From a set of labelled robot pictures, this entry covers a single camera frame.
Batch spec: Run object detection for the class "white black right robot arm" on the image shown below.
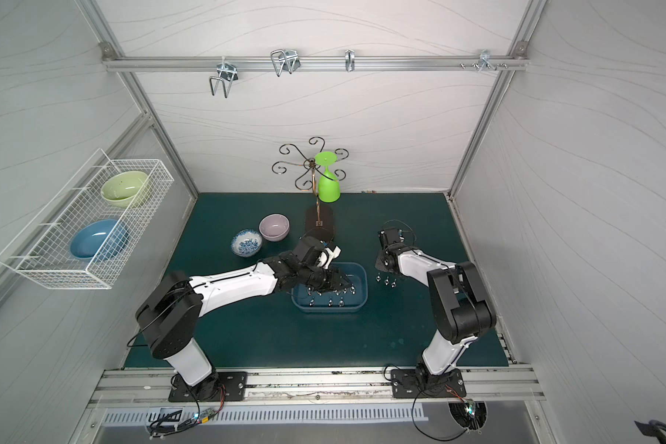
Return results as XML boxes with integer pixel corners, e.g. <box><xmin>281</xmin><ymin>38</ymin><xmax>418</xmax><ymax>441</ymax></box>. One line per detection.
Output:
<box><xmin>376</xmin><ymin>245</ymin><xmax>497</xmax><ymax>387</ymax></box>

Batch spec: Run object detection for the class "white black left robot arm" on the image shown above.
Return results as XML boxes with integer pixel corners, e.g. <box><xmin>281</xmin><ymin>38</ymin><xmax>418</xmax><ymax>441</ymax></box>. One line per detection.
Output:
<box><xmin>135</xmin><ymin>253</ymin><xmax>353</xmax><ymax>388</ymax></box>

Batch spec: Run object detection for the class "blue plastic storage box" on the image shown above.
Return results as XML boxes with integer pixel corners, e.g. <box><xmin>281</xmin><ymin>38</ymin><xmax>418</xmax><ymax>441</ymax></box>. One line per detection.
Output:
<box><xmin>290</xmin><ymin>262</ymin><xmax>368</xmax><ymax>314</ymax></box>

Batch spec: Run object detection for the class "pink ceramic bowl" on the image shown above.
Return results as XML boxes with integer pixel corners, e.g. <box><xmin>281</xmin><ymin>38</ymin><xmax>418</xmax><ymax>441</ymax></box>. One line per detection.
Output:
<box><xmin>258</xmin><ymin>214</ymin><xmax>290</xmax><ymax>242</ymax></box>

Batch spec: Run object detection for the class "blue floral ceramic bowl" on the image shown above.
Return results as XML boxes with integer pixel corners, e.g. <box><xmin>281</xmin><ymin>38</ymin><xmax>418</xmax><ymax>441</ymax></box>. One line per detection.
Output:
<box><xmin>231</xmin><ymin>229</ymin><xmax>263</xmax><ymax>258</ymax></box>

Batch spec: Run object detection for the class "green plastic goblet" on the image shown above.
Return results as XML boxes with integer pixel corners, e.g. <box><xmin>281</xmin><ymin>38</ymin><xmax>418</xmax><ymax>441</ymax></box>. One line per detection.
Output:
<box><xmin>314</xmin><ymin>151</ymin><xmax>340</xmax><ymax>204</ymax></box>

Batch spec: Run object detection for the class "light green bowl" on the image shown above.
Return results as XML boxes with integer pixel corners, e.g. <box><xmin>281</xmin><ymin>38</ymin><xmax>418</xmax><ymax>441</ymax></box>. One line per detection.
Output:
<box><xmin>101</xmin><ymin>170</ymin><xmax>152</xmax><ymax>208</ymax></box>

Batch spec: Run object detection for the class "metal single hook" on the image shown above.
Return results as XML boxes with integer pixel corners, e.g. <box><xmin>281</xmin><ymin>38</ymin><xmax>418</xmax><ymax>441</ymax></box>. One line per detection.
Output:
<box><xmin>344</xmin><ymin>49</ymin><xmax>355</xmax><ymax>72</ymax></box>

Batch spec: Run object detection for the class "metal double hook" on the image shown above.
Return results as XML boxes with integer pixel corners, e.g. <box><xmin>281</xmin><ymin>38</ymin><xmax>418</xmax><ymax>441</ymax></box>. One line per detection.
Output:
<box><xmin>270</xmin><ymin>49</ymin><xmax>301</xmax><ymax>77</ymax></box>
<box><xmin>209</xmin><ymin>58</ymin><xmax>239</xmax><ymax>98</ymax></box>

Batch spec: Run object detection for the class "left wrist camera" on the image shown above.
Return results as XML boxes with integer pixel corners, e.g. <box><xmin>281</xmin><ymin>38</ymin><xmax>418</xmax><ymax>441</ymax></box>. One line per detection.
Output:
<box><xmin>293</xmin><ymin>236</ymin><xmax>342</xmax><ymax>269</ymax></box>

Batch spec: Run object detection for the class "white slotted cable duct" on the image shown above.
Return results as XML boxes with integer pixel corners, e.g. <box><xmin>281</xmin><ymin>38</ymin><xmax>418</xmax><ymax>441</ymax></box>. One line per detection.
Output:
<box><xmin>102</xmin><ymin>403</ymin><xmax>428</xmax><ymax>427</ymax></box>

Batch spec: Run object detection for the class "black cable bundle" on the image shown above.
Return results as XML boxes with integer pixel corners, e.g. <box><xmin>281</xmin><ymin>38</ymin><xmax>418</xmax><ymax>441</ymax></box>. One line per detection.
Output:
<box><xmin>146</xmin><ymin>387</ymin><xmax>226</xmax><ymax>438</ymax></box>

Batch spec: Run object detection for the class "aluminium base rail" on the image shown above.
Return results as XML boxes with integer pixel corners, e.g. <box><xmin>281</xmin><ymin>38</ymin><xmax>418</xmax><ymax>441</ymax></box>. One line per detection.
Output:
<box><xmin>88</xmin><ymin>364</ymin><xmax>546</xmax><ymax>408</ymax></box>

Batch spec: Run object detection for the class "white wire wall basket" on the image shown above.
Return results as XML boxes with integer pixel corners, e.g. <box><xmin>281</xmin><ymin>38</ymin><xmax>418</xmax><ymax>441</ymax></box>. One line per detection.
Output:
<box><xmin>0</xmin><ymin>149</ymin><xmax>174</xmax><ymax>290</ymax></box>

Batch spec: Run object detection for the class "metal hook bracket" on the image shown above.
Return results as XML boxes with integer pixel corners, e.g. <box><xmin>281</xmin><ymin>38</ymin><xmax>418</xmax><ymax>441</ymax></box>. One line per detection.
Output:
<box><xmin>459</xmin><ymin>50</ymin><xmax>508</xmax><ymax>72</ymax></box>

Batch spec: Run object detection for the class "aluminium top rail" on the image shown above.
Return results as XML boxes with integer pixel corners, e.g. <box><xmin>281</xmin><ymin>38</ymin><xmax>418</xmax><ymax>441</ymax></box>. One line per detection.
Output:
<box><xmin>103</xmin><ymin>54</ymin><xmax>530</xmax><ymax>73</ymax></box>

